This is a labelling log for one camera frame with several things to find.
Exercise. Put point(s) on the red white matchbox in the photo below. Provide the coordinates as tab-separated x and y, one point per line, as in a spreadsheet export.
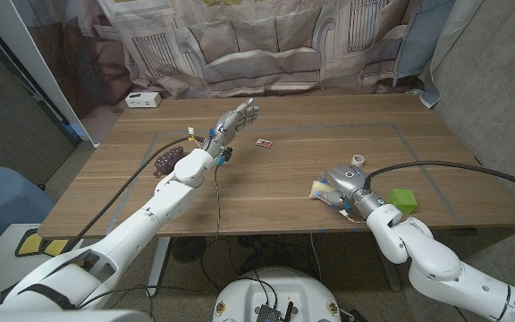
264	143

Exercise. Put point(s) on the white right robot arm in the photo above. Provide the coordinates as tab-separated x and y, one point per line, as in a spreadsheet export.
436	264

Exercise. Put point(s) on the grey table leg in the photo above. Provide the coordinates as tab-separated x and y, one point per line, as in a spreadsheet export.
385	268

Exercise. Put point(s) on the round black floor fan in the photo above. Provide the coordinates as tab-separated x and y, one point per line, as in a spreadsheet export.
189	249

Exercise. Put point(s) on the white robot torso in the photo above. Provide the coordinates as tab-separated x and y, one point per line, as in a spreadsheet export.
275	290

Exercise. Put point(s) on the white power box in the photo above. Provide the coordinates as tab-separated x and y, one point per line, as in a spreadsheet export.
143	99

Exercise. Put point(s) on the yellow pad with black border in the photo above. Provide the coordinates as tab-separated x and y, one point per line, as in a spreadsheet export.
38	243

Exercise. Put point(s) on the green cube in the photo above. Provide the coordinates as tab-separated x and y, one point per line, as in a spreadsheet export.
402	200

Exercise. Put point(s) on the white tape roll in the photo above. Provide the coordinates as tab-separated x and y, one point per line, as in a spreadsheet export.
354	161

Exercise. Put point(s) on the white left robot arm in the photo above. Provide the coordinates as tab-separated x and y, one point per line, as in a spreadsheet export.
168	201

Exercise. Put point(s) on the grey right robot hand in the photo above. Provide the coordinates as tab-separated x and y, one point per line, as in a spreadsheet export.
347	179

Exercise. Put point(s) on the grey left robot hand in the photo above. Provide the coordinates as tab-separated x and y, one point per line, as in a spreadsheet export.
230	125

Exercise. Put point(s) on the blue chair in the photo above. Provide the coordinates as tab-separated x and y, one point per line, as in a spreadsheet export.
2	197

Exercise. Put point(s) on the white door frame post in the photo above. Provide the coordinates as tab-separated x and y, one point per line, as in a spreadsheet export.
29	58

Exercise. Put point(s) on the yellow sponge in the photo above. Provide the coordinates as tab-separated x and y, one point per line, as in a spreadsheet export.
316	188

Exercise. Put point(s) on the printed sofa backdrop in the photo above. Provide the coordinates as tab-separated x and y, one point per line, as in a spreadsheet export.
257	44

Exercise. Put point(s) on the purple plastic grapes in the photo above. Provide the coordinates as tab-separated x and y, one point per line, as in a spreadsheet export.
168	161

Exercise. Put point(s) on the white table leg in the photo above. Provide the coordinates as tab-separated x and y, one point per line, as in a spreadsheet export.
158	264

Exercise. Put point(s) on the black antenna module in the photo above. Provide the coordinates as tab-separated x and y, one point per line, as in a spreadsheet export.
268	313

